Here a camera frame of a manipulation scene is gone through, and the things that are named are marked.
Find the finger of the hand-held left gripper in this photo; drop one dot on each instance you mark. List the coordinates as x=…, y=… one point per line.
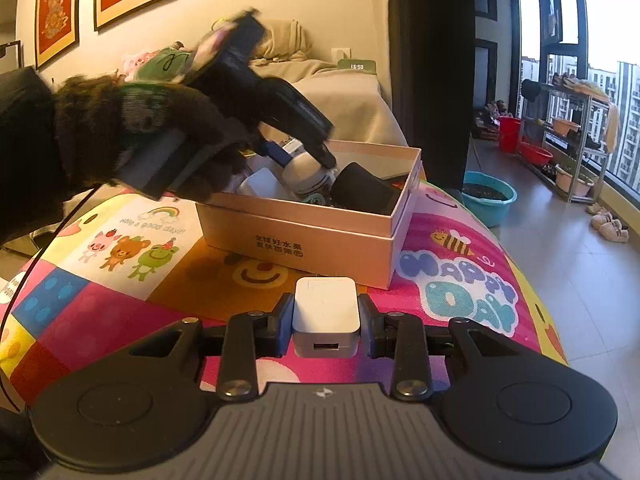
x=320, y=152
x=272, y=152

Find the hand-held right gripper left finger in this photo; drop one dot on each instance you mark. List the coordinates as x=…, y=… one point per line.
x=284, y=319

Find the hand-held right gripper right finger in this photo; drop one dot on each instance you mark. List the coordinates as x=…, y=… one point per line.
x=367, y=320

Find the white cylinder device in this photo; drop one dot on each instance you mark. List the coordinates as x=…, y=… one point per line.
x=305, y=177

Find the white battery charger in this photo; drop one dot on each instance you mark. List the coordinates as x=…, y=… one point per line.
x=260, y=185

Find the white power adapter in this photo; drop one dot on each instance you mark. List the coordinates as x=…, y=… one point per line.
x=325, y=310

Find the pink cardboard box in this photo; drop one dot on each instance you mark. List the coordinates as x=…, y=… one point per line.
x=300, y=240

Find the person's left hand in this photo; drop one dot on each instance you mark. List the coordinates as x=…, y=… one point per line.
x=100, y=125

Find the beige sofa cover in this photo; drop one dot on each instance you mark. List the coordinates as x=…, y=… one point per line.
x=340, y=105

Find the black square case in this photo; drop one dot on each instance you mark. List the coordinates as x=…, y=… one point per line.
x=362, y=190

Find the green frog plush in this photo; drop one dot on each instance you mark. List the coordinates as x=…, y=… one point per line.
x=172, y=65

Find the green digital clock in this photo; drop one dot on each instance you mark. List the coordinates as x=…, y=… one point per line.
x=356, y=66

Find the colourful printed play mat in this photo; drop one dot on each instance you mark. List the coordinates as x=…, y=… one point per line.
x=450, y=240

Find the pink pig plush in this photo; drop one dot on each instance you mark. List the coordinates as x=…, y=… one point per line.
x=137, y=66

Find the dark curtain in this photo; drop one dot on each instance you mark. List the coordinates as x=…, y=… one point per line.
x=430, y=85

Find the teal plastic basin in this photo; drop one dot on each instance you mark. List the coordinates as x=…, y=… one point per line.
x=487, y=210

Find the row of shoes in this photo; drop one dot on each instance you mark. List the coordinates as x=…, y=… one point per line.
x=490, y=120

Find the red bucket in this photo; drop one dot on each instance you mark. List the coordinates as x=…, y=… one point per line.
x=510, y=135

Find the red plastic basin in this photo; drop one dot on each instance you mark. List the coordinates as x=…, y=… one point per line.
x=535, y=154

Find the orange plastic basin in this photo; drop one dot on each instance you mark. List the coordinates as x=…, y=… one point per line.
x=565, y=126

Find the pink plastic basin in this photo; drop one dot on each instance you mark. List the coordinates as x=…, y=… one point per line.
x=572, y=180

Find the metal storage rack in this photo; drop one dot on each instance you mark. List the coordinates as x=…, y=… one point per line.
x=575, y=150

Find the white wall socket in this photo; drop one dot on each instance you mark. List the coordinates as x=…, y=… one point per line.
x=340, y=53

